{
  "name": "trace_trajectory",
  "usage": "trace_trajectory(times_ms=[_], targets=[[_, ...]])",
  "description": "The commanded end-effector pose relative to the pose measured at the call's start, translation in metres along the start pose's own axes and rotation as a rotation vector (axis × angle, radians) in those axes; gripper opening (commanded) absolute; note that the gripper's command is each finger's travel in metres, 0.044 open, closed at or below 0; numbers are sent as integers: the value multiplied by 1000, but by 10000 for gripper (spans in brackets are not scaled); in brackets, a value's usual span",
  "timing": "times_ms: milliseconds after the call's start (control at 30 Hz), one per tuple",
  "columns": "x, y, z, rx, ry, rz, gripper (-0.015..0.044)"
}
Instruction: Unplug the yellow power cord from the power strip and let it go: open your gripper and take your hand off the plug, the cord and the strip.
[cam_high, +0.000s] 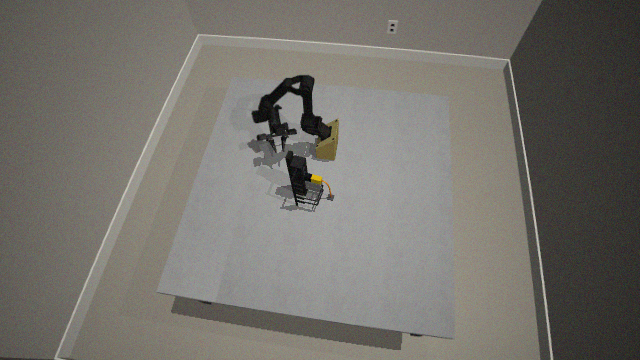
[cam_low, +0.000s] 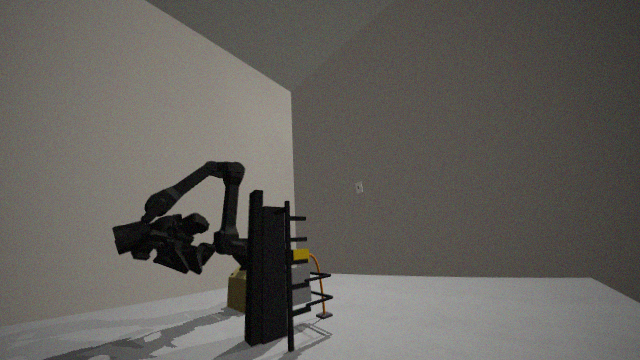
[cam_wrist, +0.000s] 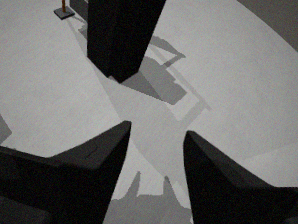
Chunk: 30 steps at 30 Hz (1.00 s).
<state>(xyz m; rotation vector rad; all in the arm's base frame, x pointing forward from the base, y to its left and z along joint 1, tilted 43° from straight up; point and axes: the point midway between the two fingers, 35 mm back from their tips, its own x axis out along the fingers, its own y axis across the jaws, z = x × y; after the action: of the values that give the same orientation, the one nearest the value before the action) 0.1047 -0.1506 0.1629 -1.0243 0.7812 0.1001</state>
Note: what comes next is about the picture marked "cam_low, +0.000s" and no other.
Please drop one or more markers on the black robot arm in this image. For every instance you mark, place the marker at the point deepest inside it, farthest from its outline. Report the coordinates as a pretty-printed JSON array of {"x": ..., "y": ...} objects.
[{"x": 226, "y": 240}]

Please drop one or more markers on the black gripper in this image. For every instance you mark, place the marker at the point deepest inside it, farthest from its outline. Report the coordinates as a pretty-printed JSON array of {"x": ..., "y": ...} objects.
[{"x": 174, "y": 251}]

